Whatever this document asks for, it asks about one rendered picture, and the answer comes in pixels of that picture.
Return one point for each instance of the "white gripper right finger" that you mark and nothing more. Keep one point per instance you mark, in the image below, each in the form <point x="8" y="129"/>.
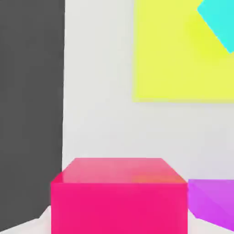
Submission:
<point x="196" y="227"/>

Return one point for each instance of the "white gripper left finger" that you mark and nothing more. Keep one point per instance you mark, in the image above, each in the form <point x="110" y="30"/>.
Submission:
<point x="41" y="226"/>

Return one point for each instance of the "small pink cube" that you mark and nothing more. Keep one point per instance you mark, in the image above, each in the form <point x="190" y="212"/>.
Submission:
<point x="118" y="206"/>

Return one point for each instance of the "small purple cube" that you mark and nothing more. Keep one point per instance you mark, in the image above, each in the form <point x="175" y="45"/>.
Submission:
<point x="212" y="199"/>

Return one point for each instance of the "small cyan cube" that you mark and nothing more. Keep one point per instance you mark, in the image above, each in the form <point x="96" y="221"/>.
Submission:
<point x="220" y="20"/>

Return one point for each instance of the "large yellow box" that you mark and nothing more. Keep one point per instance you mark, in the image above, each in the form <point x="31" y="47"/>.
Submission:
<point x="170" y="60"/>

